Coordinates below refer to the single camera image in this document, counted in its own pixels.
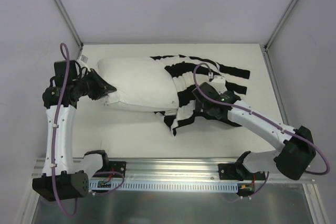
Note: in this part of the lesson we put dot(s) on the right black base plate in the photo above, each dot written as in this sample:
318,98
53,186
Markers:
230,171

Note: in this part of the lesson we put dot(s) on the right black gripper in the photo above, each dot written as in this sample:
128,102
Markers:
202,96

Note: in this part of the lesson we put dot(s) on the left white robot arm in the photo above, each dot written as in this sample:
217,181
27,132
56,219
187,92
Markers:
61,178

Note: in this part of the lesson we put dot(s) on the right aluminium frame post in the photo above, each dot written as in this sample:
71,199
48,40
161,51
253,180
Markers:
286,14

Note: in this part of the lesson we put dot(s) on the aluminium frame post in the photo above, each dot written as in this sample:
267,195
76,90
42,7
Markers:
68,22
286,14

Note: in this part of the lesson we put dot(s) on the white slotted cable duct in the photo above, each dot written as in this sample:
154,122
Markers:
213,187

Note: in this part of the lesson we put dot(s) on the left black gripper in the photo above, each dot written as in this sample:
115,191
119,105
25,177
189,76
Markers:
94,85

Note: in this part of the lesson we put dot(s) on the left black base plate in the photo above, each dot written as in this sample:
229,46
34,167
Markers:
117,166

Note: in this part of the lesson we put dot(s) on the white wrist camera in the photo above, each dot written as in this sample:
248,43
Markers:
82,60
217,81

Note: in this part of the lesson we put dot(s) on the aluminium mounting rail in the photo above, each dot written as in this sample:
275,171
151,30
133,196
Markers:
181,170

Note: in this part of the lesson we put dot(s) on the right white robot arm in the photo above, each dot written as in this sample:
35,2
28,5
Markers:
293,150

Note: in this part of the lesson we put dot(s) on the left aluminium frame post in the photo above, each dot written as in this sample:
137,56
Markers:
68,22

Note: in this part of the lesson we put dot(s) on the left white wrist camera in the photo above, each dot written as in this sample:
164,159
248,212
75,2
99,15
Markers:
82,60

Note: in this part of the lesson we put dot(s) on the black white striped pillowcase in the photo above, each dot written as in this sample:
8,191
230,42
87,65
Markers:
181,68

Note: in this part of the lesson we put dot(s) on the white pillow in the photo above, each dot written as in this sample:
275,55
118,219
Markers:
142,84

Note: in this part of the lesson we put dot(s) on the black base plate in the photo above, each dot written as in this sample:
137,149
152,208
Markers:
230,171
117,166

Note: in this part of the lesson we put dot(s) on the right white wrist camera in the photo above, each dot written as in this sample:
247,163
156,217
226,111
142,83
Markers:
217,81

